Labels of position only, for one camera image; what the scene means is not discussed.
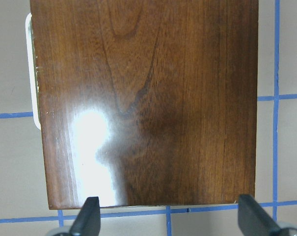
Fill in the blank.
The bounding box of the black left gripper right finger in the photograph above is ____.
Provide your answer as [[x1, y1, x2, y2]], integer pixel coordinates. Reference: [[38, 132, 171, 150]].
[[238, 194, 281, 236]]

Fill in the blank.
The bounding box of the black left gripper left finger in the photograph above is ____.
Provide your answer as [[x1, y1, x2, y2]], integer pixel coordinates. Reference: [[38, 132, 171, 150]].
[[69, 197, 101, 236]]

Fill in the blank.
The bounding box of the white drawer handle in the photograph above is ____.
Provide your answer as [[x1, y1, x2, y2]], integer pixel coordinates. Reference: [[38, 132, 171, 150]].
[[25, 13, 41, 130]]

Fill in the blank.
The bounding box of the dark wooden drawer cabinet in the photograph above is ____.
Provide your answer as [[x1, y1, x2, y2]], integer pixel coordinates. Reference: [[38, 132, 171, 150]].
[[30, 0, 259, 209]]

